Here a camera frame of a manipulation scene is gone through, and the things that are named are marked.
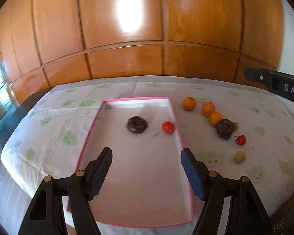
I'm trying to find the small orange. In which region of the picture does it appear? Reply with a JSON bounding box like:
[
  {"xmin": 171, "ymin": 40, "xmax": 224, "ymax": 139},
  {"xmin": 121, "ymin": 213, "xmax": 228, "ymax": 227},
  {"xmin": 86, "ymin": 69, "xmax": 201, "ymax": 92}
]
[{"xmin": 208, "ymin": 112, "xmax": 223, "ymax": 126}]

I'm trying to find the white tablecloth with green clouds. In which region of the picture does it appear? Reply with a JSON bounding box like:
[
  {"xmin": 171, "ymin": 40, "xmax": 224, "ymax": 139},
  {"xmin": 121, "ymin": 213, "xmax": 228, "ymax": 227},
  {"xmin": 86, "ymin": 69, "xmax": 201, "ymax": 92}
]
[{"xmin": 1, "ymin": 76, "xmax": 294, "ymax": 234}]

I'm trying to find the pink-rimmed white tray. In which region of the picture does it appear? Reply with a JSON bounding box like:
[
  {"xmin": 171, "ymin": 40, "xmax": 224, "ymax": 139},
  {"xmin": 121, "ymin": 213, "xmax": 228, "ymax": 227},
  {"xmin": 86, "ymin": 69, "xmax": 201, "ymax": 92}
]
[{"xmin": 76, "ymin": 97, "xmax": 194, "ymax": 228}]

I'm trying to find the small red fruit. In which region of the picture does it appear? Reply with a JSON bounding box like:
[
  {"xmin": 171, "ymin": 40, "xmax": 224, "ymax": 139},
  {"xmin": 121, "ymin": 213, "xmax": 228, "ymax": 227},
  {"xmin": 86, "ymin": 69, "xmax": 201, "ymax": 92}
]
[
  {"xmin": 162, "ymin": 120, "xmax": 175, "ymax": 134},
  {"xmin": 236, "ymin": 135, "xmax": 247, "ymax": 146}
]

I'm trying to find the small tan round fruit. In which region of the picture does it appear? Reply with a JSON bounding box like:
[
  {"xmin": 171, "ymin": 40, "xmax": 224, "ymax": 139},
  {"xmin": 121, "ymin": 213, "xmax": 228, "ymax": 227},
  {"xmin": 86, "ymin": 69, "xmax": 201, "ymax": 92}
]
[{"xmin": 234, "ymin": 151, "xmax": 246, "ymax": 163}]

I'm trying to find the wooden panel cabinet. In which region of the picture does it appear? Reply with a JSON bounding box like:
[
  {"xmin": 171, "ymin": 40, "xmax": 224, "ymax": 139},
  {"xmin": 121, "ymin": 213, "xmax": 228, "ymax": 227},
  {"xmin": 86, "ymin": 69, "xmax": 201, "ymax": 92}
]
[{"xmin": 0, "ymin": 0, "xmax": 285, "ymax": 103}]

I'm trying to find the dark brown wrinkled fruit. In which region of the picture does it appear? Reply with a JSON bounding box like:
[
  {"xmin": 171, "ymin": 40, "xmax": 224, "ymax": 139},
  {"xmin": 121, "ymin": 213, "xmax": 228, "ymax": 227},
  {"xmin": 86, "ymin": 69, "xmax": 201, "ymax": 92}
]
[{"xmin": 215, "ymin": 119, "xmax": 235, "ymax": 139}]

